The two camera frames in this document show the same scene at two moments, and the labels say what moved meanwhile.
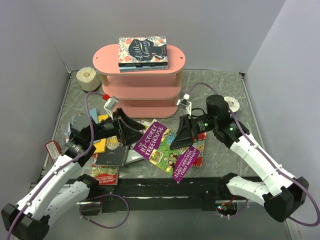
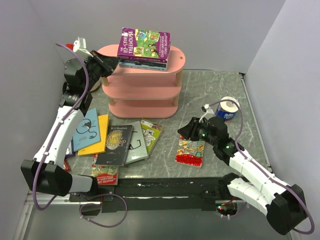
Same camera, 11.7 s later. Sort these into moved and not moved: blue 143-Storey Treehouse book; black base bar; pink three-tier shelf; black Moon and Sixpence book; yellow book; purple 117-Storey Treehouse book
Moved: blue 143-Storey Treehouse book; purple 117-Storey Treehouse book
Not moved: black Moon and Sixpence book; pink three-tier shelf; yellow book; black base bar
